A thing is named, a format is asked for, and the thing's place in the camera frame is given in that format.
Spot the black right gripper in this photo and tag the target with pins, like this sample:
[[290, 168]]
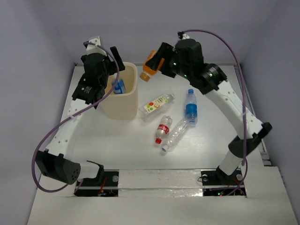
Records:
[[163, 51]]

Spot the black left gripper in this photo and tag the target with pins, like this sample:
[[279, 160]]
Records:
[[117, 59]]

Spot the orange juice bottle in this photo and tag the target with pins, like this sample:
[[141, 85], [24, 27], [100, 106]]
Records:
[[150, 67]]

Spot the large blue label bottle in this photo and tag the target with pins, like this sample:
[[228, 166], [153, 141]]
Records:
[[119, 87]]

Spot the fruit label clear bottle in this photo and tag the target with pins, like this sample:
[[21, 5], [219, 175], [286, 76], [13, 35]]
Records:
[[156, 106]]

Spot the blue label water bottle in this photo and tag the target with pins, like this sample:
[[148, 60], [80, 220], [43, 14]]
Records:
[[191, 108]]

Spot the red label cola bottle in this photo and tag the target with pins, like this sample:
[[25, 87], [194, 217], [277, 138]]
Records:
[[163, 129]]

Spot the clear unlabelled plastic bottle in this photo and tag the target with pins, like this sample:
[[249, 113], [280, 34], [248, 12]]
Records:
[[175, 135]]

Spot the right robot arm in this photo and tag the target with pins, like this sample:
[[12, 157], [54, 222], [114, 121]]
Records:
[[214, 85]]

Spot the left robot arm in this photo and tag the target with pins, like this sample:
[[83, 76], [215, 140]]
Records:
[[54, 154]]

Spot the beige plastic bin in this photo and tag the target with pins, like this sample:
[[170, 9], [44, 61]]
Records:
[[123, 106]]

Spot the silver tape base strip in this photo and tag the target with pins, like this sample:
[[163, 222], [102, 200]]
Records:
[[160, 183]]

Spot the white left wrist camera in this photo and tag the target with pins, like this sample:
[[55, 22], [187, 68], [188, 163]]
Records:
[[95, 42]]

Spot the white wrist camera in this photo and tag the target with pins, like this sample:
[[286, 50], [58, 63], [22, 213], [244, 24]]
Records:
[[182, 35], [95, 42]]

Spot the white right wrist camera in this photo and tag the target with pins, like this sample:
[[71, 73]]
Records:
[[182, 35]]

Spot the aluminium rail at table edge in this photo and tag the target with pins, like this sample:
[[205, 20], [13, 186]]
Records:
[[250, 130]]

